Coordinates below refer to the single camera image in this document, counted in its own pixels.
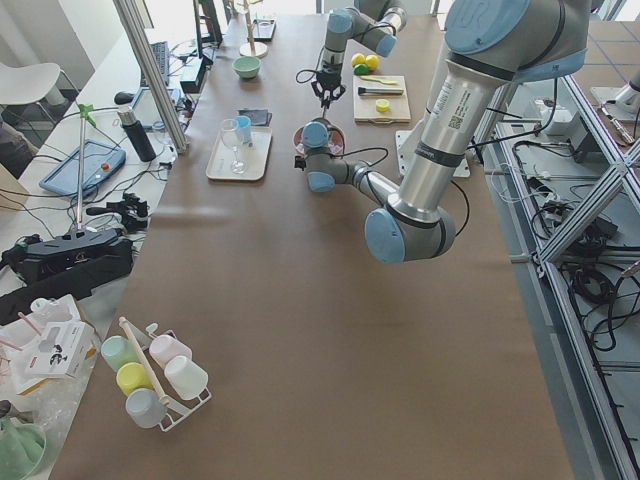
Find cream serving tray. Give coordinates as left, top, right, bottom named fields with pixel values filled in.
left=205, top=127, right=272, bottom=182

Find green cup on rack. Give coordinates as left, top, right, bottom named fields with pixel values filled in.
left=100, top=335, right=138, bottom=373

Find yellow cup on rack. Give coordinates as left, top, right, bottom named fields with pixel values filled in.
left=116, top=362, right=153, bottom=396

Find metal ice scoop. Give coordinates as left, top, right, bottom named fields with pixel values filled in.
left=321, top=100, right=331, bottom=121

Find black water bottle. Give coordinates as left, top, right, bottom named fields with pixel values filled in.
left=118, top=105, right=156, bottom=162

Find blue cup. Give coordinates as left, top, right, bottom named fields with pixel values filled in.
left=235, top=115, right=252, bottom=144

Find yellow plastic knife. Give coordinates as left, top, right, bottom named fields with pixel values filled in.
left=359, top=75, right=398, bottom=85

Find pink bowl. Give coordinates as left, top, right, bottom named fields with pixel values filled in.
left=293, top=118, right=345, bottom=155

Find steel muddler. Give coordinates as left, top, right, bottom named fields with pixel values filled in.
left=357, top=86, right=404, bottom=96

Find blue teach pendant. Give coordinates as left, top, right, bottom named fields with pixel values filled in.
left=38, top=138, right=126, bottom=196

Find black camera case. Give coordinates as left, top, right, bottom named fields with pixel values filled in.
left=1, top=229, right=133, bottom=326

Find grey folded cloth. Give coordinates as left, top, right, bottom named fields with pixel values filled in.
left=238, top=109, right=272, bottom=126

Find wooden mug tree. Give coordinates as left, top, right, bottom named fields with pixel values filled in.
left=234, top=0, right=268, bottom=59

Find mint green bowl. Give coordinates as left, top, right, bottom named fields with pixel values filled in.
left=232, top=56, right=261, bottom=80

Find lemon half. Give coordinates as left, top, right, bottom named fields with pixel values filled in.
left=375, top=99, right=390, bottom=112

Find white product box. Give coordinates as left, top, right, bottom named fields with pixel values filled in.
left=25, top=321, right=94, bottom=379

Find white chair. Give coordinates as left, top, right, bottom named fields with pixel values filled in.
left=1, top=63, right=80, bottom=124

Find white cup rack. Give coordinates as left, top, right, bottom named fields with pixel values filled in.
left=119, top=318, right=212, bottom=432

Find pink cup on rack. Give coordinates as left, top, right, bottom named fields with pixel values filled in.
left=149, top=334, right=192, bottom=368

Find green lime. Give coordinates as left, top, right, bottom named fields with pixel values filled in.
left=353, top=63, right=371, bottom=76

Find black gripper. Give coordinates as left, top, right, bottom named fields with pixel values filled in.
left=311, top=68, right=346, bottom=103
left=294, top=156, right=306, bottom=171

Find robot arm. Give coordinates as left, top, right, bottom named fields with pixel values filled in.
left=295, top=0, right=591, bottom=263
left=311, top=0, right=407, bottom=108

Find clear wine glass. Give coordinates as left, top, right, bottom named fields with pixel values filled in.
left=220, top=119, right=246, bottom=174

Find yellow lemon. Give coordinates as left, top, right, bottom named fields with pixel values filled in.
left=365, top=54, right=380, bottom=71
left=351, top=53, right=366, bottom=68

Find grey-blue cup on rack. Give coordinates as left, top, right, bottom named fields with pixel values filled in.
left=125, top=388, right=167, bottom=429

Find white cup on rack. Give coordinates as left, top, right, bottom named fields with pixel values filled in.
left=164, top=355, right=208, bottom=400

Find aluminium frame post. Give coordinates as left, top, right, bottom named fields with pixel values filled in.
left=113, top=0, right=188, bottom=154

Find bamboo cutting board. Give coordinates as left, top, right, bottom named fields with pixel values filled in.
left=353, top=75, right=411, bottom=123

